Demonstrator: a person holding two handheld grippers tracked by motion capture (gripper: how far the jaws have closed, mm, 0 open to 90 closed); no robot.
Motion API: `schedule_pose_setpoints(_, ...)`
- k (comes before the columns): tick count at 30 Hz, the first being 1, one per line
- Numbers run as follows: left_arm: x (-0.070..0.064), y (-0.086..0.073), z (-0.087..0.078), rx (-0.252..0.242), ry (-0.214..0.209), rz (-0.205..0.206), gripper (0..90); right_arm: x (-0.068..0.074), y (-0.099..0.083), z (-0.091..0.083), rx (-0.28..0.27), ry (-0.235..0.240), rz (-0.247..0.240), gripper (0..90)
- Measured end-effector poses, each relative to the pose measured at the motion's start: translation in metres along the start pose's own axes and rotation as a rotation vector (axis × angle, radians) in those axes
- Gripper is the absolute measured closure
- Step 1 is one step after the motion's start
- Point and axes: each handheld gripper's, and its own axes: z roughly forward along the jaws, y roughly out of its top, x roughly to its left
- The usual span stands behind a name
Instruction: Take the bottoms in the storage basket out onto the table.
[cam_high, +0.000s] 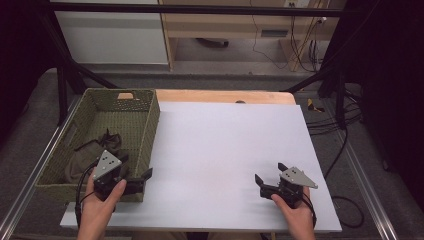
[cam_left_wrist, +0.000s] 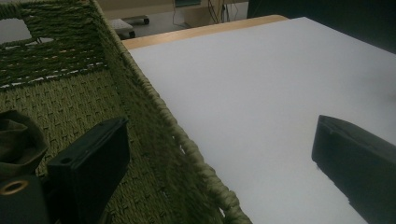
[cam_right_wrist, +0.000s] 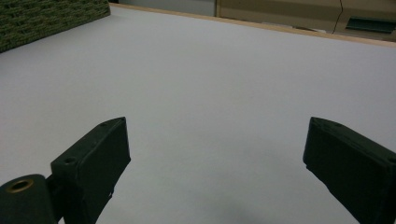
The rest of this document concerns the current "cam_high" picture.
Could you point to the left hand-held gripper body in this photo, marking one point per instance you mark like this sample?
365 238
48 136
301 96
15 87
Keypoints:
107 165

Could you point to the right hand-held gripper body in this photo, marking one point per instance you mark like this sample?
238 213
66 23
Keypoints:
293 186

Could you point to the olive green cloth garment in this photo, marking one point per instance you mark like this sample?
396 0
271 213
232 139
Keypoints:
83 160

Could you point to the green woven basket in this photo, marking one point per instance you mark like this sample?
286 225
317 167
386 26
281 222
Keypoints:
130 123

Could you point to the person's right hand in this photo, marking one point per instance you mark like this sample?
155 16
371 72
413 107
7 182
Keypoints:
300 221

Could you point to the person's left hand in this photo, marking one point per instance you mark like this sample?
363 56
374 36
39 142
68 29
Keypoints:
96 213

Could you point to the white board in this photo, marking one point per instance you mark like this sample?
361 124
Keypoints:
213 150

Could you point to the yellow and black tape piece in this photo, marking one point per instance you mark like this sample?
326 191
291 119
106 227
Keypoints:
313 106

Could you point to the black metal stand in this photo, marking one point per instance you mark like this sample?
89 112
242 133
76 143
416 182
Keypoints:
65 76
336 86

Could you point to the white cabinet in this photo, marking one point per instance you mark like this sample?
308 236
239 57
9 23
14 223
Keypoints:
113 36

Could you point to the black curtain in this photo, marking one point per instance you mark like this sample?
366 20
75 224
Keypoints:
20 66
390 83

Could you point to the dark object under desk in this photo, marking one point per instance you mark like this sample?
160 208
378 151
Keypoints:
213 42

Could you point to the light wooden desk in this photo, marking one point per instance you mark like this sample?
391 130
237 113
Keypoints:
213 26

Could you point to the aluminium rail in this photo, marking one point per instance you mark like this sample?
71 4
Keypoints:
366 186
30 173

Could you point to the black horizontal frame bar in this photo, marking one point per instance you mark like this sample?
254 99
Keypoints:
200 9

